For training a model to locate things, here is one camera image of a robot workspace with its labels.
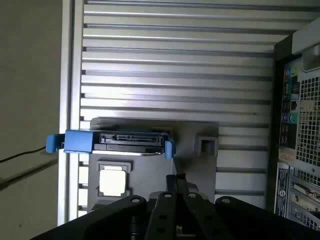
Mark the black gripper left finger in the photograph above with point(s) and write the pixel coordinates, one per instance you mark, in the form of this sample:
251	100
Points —
160	220

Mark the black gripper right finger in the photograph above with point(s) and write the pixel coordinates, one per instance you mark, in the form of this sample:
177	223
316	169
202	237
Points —
200	215

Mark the hard disk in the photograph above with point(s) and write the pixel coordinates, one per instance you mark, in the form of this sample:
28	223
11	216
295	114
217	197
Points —
130	140

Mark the grey plastic parts rack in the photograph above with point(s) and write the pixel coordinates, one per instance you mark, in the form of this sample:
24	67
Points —
150	172

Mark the silver CPU chip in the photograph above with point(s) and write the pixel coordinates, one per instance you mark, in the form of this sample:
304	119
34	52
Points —
112	180

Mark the black open PC case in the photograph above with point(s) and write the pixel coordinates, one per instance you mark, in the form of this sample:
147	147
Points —
305	125

